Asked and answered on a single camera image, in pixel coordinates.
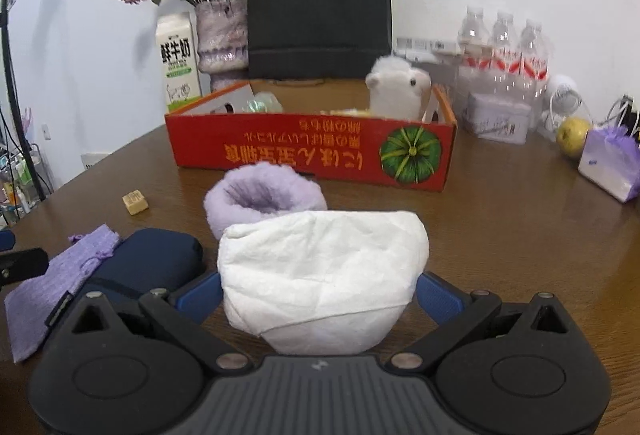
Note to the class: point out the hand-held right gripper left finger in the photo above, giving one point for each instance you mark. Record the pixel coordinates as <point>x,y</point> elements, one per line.
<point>200,297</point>

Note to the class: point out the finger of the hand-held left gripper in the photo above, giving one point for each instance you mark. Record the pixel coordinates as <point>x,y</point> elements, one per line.
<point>6,240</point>
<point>25,265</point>

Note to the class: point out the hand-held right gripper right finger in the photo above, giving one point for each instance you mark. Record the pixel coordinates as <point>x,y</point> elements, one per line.
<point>440,300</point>

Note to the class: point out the purple fabric pouch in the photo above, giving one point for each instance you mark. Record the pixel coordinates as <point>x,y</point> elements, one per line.
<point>45,295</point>

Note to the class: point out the navy zipper case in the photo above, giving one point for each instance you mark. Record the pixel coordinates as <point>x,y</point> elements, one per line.
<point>150,260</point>

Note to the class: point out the purple fluffy band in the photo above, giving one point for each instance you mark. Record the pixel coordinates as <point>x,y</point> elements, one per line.
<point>225,210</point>

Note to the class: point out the beige eraser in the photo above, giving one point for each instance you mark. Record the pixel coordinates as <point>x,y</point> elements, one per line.
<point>135,203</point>

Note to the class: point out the white cloth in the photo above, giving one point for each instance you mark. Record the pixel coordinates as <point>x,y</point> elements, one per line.
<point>320,275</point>

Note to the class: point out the red cardboard box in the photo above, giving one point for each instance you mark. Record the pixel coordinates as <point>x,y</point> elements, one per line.
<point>300,150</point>

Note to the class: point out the iridescent crinkled wrap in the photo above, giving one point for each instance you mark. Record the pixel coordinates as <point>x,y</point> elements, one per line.
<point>260,104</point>

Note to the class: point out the white and yellow alpaca plush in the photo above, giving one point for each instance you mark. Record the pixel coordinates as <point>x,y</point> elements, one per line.
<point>397,87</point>

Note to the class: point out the metal storage rack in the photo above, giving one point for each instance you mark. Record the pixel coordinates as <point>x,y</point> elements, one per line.
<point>20,180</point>

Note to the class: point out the black light stand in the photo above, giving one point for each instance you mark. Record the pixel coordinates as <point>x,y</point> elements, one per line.
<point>12,80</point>

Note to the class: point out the grey tin box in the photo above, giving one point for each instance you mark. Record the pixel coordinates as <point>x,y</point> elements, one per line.
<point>495,117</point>

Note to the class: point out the yellow green apple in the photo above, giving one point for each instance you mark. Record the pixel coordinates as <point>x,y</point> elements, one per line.
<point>574,137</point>

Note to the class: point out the purple tissue pack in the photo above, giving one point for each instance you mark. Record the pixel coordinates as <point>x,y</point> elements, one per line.
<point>610,165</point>

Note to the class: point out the milk carton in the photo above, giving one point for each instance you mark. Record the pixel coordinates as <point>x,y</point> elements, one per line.
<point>177,65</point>

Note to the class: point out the small white fan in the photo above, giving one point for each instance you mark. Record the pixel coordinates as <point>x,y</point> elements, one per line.
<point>562,97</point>

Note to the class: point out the flat white box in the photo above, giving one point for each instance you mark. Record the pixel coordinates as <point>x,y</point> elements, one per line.
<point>425,46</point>

